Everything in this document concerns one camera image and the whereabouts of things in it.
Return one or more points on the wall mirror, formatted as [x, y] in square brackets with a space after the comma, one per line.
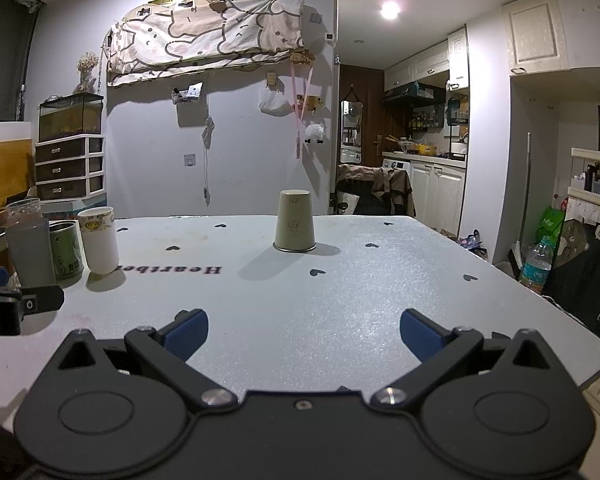
[351, 132]

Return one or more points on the grey frosted tumbler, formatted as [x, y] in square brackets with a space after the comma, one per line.
[29, 250]

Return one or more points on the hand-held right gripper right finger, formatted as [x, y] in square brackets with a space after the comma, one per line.
[419, 336]

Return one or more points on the white upper kitchen cabinets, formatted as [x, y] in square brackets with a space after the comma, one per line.
[425, 62]

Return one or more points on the white plush toy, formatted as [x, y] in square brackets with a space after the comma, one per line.
[315, 132]

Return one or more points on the white storage shelf rack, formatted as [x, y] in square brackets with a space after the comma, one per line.
[595, 180]

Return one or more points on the yellow board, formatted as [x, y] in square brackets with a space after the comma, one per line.
[5, 170]

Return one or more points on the olive green cup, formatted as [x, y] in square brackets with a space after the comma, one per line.
[294, 222]

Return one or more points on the black printed sign board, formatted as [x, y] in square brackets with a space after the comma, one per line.
[587, 285]

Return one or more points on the white wall cabinet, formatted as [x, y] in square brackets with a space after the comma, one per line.
[535, 32]

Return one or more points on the dried flower bouquet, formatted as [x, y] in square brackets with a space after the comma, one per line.
[87, 67]

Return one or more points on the clear plastic water bottle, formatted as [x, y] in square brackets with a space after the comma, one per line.
[536, 267]

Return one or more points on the white plastic drawer unit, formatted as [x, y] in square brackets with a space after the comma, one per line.
[67, 167]

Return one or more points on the printed cloth on wall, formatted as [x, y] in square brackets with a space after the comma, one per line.
[205, 35]

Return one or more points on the white printed cup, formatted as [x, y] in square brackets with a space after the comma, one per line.
[99, 242]

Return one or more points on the green tin can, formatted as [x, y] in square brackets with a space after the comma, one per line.
[67, 252]

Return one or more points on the wall socket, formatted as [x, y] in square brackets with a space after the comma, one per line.
[189, 159]

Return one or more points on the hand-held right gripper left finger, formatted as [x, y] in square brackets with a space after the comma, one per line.
[187, 334]

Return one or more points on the glass fish tank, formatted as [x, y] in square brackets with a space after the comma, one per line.
[70, 117]

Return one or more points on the white washing machine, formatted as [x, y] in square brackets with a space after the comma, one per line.
[397, 167]

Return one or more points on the pink hanging ribbon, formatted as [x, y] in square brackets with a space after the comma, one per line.
[300, 105]

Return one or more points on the clipped photo cards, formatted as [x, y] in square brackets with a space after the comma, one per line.
[187, 92]

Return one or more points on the white hanging bag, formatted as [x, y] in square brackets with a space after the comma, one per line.
[272, 102]

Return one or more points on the chair with brown coat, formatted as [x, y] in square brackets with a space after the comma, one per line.
[375, 192]

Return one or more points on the round ceiling light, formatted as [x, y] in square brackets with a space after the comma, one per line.
[390, 9]

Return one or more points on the green shopping bag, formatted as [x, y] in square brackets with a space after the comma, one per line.
[551, 227]

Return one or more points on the white lower kitchen cabinet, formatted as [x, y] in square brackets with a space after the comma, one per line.
[437, 195]

